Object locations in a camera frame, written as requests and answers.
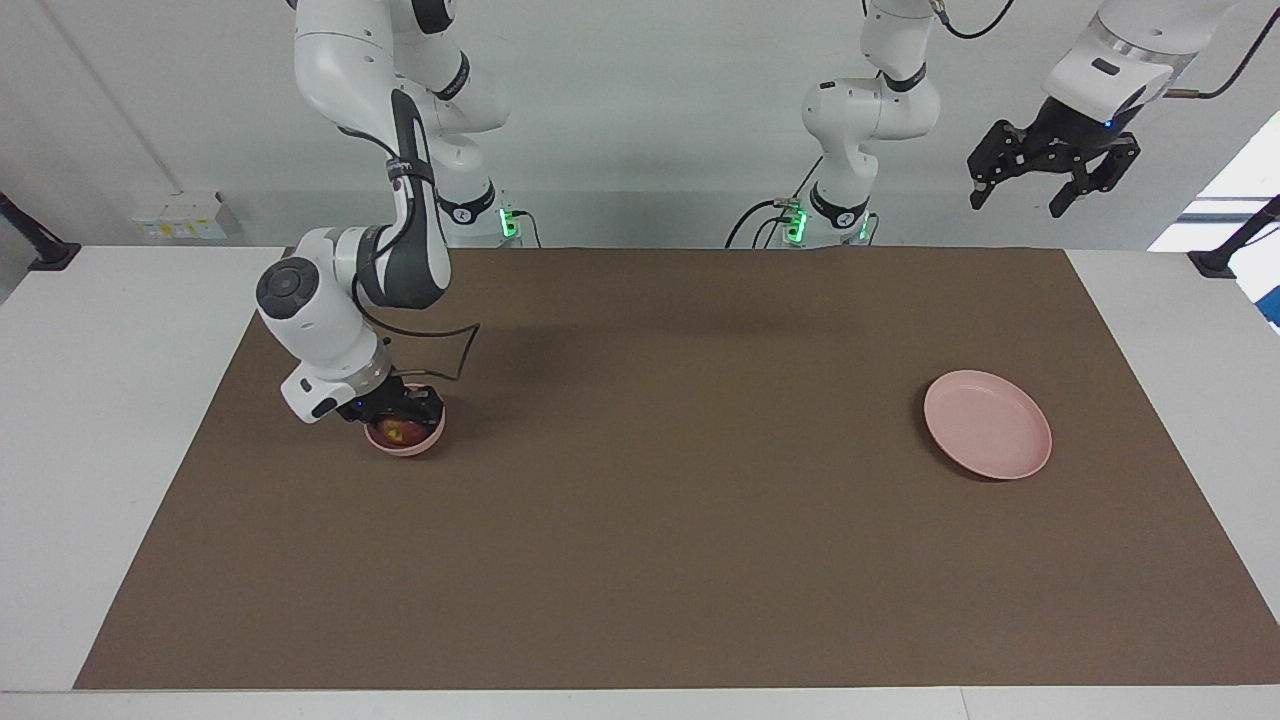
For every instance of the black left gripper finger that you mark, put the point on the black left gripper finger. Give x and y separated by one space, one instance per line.
995 155
1105 170

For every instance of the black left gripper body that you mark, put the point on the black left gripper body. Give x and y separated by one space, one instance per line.
1075 140

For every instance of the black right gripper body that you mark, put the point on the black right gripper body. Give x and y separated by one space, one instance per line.
400 402

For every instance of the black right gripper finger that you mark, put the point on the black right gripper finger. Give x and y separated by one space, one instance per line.
432 408
377 419

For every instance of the dark red apple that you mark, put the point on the dark red apple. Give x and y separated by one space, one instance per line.
400 432

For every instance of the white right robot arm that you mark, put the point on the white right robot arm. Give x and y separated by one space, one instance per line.
320 320

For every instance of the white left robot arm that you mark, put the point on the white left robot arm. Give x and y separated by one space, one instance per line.
870 110

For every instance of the pink bowl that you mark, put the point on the pink bowl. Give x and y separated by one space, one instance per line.
420 448

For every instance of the pink round plate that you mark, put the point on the pink round plate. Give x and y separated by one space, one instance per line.
985 425

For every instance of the blue object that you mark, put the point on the blue object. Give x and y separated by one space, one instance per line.
1273 305

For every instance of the brown table mat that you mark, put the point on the brown table mat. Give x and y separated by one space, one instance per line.
650 500

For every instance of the black clamp post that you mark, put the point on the black clamp post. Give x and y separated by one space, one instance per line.
1215 262
40 252

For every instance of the white wall outlet box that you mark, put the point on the white wall outlet box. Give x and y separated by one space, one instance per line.
180 220

